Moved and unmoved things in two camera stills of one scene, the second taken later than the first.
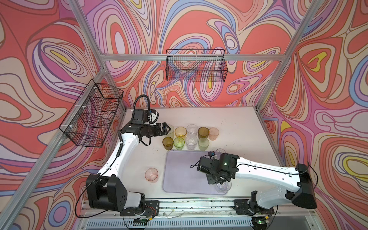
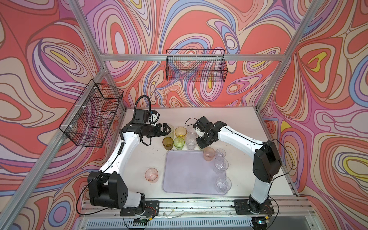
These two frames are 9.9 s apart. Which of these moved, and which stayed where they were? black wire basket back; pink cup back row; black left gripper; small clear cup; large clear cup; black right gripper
Moved: pink cup back row; black right gripper
Stayed: black wire basket back; large clear cup; black left gripper; small clear cup
